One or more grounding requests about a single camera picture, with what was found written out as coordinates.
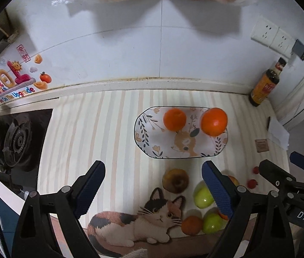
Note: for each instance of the grey plug charger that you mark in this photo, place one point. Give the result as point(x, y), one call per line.
point(298, 49)

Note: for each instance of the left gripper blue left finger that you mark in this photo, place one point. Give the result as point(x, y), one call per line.
point(71, 202)

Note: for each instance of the colourful wall sticker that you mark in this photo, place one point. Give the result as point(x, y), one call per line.
point(23, 72)

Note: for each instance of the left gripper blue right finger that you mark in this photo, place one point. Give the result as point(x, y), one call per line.
point(236, 202)

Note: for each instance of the striped cat tablecloth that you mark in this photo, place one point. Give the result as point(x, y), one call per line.
point(88, 127)

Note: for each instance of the white wall socket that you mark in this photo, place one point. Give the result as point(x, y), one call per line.
point(283, 43)
point(264, 31)

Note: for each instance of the oval floral ceramic plate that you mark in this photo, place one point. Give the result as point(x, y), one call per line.
point(156, 141)

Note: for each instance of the left white wall socket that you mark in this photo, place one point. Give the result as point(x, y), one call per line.
point(264, 31)

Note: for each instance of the reddish yellow apple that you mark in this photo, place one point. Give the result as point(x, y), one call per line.
point(234, 180)

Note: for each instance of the dark red apple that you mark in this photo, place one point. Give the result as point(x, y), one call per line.
point(175, 181)

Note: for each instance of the brown label card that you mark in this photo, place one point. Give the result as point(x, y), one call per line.
point(262, 145)

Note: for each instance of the blue kitchen cabinet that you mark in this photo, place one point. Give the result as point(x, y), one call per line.
point(9, 220)

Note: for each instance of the cherry tomato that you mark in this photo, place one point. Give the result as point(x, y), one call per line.
point(252, 183)
point(256, 170)

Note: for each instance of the dark orange fruit front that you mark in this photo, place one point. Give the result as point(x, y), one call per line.
point(192, 225)

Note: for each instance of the right white wall socket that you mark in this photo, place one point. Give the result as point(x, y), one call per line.
point(283, 43)

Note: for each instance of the white paper tissue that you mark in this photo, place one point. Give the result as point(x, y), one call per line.
point(277, 133)

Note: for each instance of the large orange top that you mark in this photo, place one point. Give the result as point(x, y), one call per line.
point(214, 122)

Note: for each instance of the green apple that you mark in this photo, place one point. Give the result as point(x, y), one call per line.
point(202, 196)
point(212, 223)

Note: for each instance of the soy sauce bottle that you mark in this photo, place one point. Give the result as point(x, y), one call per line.
point(267, 83)

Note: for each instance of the black gas stove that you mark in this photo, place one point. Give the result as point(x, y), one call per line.
point(22, 137)

